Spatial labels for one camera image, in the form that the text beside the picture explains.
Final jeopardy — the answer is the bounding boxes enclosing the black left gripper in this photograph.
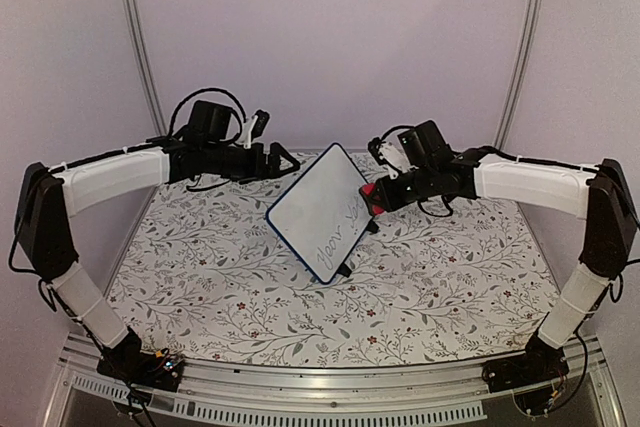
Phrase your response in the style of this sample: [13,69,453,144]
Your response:
[205,142,301,186]

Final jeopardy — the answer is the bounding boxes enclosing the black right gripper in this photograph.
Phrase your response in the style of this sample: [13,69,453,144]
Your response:
[368,165,438,213]

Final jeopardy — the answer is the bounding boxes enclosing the red whiteboard eraser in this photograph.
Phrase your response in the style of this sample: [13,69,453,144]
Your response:
[359,183,385,217]

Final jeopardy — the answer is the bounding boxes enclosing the blue-framed whiteboard with writing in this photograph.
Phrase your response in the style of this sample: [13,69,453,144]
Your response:
[266,143,373,285]

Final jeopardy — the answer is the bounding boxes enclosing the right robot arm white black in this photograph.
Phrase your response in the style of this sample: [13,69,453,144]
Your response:
[361,120,639,383]

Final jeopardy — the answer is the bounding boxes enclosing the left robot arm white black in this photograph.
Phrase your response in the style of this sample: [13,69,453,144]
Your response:
[9,100,300,381]

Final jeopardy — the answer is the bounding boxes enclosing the black whiteboard stand foot right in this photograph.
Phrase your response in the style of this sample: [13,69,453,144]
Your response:
[366,220,379,234]

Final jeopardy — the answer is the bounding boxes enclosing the black whiteboard stand foot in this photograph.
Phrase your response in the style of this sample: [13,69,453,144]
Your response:
[337,263,352,278]
[366,220,379,234]

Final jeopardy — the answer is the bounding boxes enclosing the black whiteboard stand foot left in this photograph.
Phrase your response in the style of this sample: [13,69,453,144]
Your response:
[337,263,352,278]

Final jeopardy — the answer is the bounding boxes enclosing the floral patterned table mat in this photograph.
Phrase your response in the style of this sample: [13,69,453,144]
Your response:
[108,179,558,368]

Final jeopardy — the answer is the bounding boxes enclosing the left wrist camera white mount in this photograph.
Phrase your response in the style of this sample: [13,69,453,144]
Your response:
[236,110,270,149]

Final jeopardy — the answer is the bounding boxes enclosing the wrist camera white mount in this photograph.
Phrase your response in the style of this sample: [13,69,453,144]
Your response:
[368,137,411,179]
[236,110,270,149]

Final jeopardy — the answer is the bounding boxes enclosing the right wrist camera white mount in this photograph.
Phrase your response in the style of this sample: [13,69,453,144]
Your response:
[368,137,411,179]

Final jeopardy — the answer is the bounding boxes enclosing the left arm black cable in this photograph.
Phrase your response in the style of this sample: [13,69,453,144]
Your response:
[169,88,249,148]

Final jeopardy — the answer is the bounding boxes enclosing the aluminium front rail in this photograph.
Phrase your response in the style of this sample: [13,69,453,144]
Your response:
[44,334,629,426]

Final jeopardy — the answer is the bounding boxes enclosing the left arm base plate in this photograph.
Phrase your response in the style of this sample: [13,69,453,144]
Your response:
[97,347,185,392]

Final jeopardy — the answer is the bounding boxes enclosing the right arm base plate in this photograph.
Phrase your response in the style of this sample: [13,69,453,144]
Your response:
[481,344,569,393]

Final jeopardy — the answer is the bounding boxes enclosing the left aluminium frame post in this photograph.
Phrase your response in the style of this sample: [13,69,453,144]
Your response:
[122,0,168,137]

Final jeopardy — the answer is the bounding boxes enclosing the aluminium frame post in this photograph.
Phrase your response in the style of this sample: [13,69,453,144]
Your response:
[122,0,168,137]
[493,0,543,150]

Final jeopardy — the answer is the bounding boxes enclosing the right aluminium frame post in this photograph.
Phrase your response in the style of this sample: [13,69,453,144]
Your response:
[493,0,543,150]

